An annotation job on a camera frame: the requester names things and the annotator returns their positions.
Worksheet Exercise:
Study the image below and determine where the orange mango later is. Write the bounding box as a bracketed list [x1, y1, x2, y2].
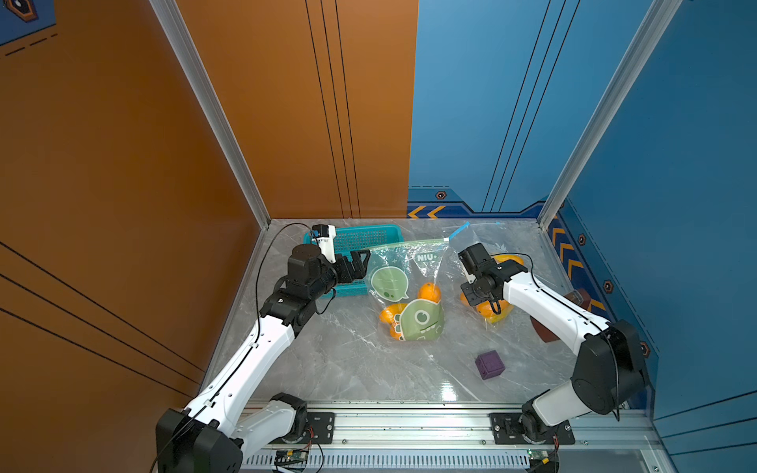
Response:
[476, 301, 514, 324]

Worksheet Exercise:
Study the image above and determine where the clear bags stack green print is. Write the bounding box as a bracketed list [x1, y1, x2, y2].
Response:
[362, 238, 449, 342]

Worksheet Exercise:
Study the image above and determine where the orange mango front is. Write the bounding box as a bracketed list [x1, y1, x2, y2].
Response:
[417, 282, 442, 304]

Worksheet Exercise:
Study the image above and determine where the yellow orange mango back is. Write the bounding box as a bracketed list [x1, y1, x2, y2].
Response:
[390, 326, 404, 341]

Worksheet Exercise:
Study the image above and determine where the large orange mango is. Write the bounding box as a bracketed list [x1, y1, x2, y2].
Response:
[493, 254, 526, 266]

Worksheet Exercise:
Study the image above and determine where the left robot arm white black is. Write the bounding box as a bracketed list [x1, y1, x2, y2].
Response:
[150, 238, 371, 472]

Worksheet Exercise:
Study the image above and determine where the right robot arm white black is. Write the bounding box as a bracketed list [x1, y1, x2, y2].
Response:
[459, 244, 651, 443]

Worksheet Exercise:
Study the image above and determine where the teal plastic basket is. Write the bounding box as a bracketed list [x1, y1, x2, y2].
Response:
[303, 225, 402, 297]

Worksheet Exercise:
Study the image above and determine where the purple cube box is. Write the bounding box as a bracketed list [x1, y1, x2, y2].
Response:
[475, 351, 506, 380]

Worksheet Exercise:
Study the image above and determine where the dark red box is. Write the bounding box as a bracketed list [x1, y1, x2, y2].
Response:
[530, 290, 589, 343]

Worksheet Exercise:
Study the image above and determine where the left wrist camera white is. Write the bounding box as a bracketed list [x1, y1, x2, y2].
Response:
[311, 224, 336, 263]

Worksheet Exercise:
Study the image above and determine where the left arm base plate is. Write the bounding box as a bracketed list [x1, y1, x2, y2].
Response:
[274, 412, 336, 445]

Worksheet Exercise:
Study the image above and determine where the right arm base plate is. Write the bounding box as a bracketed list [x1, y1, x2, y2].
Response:
[489, 412, 576, 447]

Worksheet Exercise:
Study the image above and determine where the aluminium rail front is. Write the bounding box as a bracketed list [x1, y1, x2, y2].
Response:
[168, 407, 664, 453]

